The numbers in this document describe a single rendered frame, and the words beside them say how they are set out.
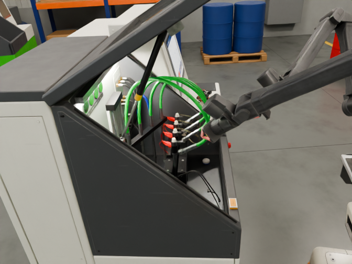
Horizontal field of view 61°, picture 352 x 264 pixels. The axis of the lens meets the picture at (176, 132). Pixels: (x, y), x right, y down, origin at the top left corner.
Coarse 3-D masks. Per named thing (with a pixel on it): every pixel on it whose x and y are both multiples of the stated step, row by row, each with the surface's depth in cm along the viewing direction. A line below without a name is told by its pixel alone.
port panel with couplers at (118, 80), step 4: (116, 72) 142; (116, 76) 142; (120, 76) 150; (116, 80) 142; (120, 80) 146; (116, 84) 141; (120, 84) 141; (116, 88) 142; (120, 88) 150; (124, 96) 154; (124, 100) 150; (124, 104) 146; (124, 108) 156; (124, 112) 156; (124, 116) 156; (124, 120) 156
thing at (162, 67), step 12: (132, 12) 173; (108, 24) 143; (120, 24) 143; (144, 48) 148; (144, 60) 151; (156, 60) 150; (168, 60) 160; (156, 72) 153; (168, 72) 153; (168, 84) 156
